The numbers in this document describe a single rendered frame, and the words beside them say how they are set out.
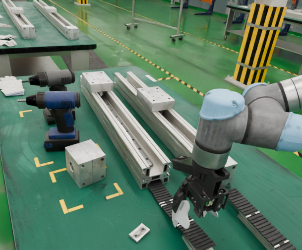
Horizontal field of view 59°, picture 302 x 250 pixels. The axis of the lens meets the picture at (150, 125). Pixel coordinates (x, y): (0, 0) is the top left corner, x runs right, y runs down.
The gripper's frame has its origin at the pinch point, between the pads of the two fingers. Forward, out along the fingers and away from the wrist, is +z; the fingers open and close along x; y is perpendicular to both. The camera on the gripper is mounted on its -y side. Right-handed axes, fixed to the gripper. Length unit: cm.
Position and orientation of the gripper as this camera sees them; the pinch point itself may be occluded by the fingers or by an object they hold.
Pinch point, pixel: (188, 216)
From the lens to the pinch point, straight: 74.0
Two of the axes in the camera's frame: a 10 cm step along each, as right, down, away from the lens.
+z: -0.9, 8.6, 5.0
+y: 4.3, 4.9, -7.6
